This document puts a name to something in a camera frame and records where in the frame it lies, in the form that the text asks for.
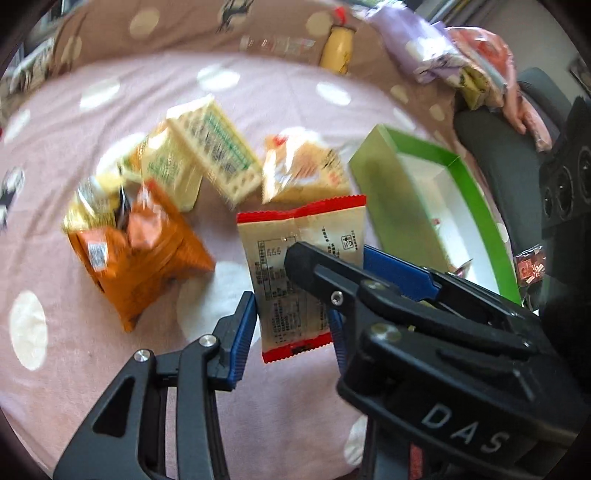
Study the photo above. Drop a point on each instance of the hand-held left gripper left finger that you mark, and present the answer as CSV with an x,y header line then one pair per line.
x,y
240,341

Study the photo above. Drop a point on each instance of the grey sofa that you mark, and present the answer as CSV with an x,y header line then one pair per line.
x,y
498,152

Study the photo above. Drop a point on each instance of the orange snack packet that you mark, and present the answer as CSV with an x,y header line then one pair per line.
x,y
138,258

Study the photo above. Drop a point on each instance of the wafer biscuit pack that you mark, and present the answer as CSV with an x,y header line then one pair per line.
x,y
217,147

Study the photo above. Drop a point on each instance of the small red packet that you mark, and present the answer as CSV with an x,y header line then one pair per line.
x,y
531,267

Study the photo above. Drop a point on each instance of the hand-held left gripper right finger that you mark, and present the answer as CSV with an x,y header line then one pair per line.
x,y
338,341

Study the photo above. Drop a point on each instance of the striped cloth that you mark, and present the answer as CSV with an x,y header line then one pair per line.
x,y
32,67

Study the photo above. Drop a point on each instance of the green cardboard box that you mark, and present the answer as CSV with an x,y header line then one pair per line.
x,y
392,184

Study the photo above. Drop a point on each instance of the clear orange-top cracker packet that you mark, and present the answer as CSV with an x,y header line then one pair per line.
x,y
300,166

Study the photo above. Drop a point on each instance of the gold crumpled snack packet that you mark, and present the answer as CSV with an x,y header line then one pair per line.
x,y
92,203

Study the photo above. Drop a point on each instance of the yellow bottle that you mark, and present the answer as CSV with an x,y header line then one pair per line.
x,y
339,46

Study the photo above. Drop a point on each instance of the brown polka-dot cushion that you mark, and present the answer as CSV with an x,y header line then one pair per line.
x,y
184,27

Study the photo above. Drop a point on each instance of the yellow green-label snack packet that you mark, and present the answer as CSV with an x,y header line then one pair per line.
x,y
166,170

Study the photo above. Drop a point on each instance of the framed wall picture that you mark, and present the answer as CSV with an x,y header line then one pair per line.
x,y
581,69

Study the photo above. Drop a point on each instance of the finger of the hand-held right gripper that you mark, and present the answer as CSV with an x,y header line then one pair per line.
x,y
323,272
397,272

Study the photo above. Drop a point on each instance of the yellow patterned cloth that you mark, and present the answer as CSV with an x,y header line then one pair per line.
x,y
478,85

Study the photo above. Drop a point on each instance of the red-edged beige snack packet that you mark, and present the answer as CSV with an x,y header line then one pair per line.
x,y
277,277

